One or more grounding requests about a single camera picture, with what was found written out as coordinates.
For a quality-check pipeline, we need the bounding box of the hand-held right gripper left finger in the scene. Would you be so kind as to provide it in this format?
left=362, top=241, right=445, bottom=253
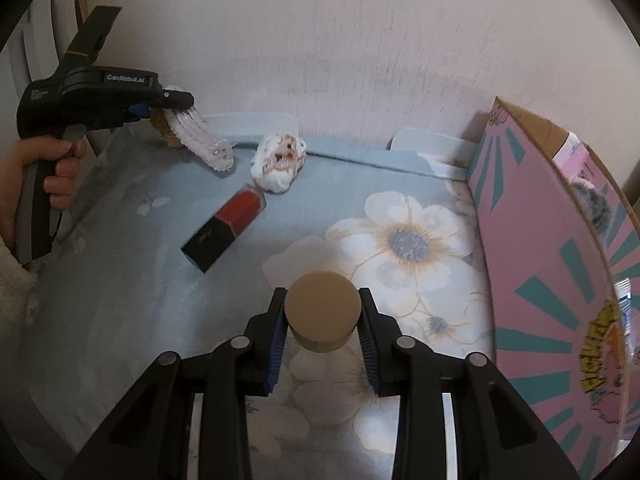
left=65, top=287, right=288, bottom=480

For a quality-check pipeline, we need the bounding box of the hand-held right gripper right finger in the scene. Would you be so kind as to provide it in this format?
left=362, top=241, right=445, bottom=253
left=357, top=287, right=583, bottom=480

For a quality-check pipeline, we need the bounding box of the beige round jar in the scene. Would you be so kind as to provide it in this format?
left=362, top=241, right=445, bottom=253
left=284, top=271, right=362, bottom=353

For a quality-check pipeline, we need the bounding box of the white brown plush toy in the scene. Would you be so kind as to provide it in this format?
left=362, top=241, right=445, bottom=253
left=251, top=132, right=307, bottom=194

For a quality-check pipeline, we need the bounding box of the red black lipstick box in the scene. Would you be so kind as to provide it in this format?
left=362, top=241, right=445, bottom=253
left=180, top=183, right=267, bottom=274

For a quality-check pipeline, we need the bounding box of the pink printed cardboard box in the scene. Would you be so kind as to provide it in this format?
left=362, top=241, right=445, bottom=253
left=466, top=95, right=640, bottom=473

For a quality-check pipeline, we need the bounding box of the grey fluffy item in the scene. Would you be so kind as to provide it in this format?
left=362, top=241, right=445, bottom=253
left=570, top=180, right=611, bottom=241

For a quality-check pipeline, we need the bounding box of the person's left hand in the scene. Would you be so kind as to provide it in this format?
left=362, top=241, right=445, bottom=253
left=0, top=137, right=86, bottom=251

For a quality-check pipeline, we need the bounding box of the light blue floral bed sheet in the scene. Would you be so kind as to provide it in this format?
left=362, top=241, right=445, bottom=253
left=20, top=112, right=501, bottom=480

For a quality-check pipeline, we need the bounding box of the pink mailer bag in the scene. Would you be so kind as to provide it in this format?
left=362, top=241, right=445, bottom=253
left=552, top=132, right=601, bottom=181

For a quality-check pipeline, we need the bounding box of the white slatted frame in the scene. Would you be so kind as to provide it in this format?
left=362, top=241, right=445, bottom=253
left=10, top=0, right=86, bottom=81

